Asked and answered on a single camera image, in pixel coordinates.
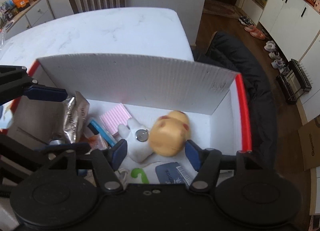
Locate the white cat paw toy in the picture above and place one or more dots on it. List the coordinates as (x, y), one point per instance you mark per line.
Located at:
(137, 148)

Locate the brown printed carton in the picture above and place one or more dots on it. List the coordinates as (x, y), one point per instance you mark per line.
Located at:
(310, 143)

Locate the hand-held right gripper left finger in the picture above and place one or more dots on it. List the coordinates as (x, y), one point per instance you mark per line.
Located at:
(120, 153)

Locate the white marble patterned desktop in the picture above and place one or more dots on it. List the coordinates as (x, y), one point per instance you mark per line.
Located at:
(100, 28)

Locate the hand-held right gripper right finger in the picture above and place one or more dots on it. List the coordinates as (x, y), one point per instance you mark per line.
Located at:
(192, 156)

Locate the grey printed pouch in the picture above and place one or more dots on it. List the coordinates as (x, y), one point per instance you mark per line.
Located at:
(167, 173)

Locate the gold foil snack packet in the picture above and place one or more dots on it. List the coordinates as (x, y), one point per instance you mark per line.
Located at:
(75, 121)

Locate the white orange-print snack packet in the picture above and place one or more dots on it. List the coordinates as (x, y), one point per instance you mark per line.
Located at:
(97, 142)

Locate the white sneaker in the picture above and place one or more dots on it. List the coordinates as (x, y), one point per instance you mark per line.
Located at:
(278, 64)
(270, 46)
(274, 54)

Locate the black padded jacket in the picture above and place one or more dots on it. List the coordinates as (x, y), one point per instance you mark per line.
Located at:
(237, 56)

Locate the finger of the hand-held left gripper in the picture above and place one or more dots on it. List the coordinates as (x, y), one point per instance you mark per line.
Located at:
(25, 153)
(47, 94)

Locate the white two-door cabinet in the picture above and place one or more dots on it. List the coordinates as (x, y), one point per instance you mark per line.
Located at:
(280, 21)

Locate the yellow spotted animal toy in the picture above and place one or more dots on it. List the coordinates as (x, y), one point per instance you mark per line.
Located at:
(167, 136)

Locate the orange slippers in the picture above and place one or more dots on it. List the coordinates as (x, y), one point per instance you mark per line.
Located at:
(255, 33)

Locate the dark sneakers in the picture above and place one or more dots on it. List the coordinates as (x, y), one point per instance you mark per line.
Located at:
(246, 21)

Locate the light blue stick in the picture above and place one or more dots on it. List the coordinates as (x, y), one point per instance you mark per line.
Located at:
(102, 131)

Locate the white side cabinet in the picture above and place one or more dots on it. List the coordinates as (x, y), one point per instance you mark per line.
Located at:
(35, 13)

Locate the red cardboard box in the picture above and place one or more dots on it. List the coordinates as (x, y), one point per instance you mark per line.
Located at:
(150, 83)

